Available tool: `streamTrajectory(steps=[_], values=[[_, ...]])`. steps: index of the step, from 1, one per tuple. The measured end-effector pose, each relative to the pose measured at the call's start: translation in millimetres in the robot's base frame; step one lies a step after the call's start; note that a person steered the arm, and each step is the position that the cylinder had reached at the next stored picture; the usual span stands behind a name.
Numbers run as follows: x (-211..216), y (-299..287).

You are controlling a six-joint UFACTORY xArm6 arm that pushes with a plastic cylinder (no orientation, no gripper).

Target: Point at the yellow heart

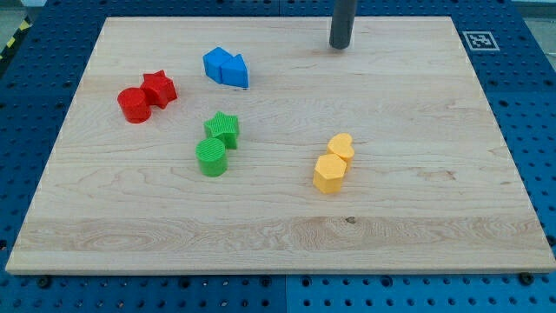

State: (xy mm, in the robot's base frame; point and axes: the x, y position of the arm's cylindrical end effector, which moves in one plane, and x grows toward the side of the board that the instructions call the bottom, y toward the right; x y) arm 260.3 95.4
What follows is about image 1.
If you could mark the white fiducial marker tag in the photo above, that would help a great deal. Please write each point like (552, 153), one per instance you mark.
(479, 40)

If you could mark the black yellow hazard tape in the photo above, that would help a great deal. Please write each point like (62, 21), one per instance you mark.
(16, 40)

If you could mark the blue cube block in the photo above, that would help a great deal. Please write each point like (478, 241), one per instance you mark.
(213, 61)

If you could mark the dark grey cylindrical pointer rod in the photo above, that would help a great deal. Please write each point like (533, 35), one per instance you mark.
(342, 23)

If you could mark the black bolt front right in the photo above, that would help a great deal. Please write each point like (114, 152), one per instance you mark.
(526, 278)

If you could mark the green cylinder block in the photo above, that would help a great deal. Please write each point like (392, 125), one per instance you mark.
(211, 156)

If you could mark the yellow hexagon block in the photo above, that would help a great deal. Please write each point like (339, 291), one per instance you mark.
(329, 171)

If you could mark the green star block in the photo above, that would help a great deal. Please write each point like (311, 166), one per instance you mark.
(223, 127)

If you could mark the red star block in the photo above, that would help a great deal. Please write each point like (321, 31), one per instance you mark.
(159, 89)

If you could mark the red cylinder block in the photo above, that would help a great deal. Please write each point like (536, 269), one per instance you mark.
(134, 105)

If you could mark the light wooden board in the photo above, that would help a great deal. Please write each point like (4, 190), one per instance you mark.
(432, 187)

